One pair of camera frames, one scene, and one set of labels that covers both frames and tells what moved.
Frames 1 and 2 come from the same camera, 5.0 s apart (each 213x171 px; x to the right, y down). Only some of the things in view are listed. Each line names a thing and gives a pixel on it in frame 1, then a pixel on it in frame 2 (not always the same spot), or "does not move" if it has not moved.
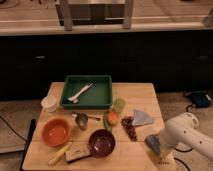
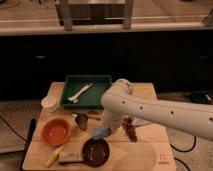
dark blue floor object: x=200 y=98 does not move
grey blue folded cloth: x=141 y=118 does not move
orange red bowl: x=56 y=131 does not move
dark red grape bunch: x=129 y=128 does not move
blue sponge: x=153 y=141 to x=101 y=132
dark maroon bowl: x=101 y=143 to x=95 y=152
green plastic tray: x=97 y=96 does not move
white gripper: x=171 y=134 to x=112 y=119
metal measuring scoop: x=82 y=120 does not move
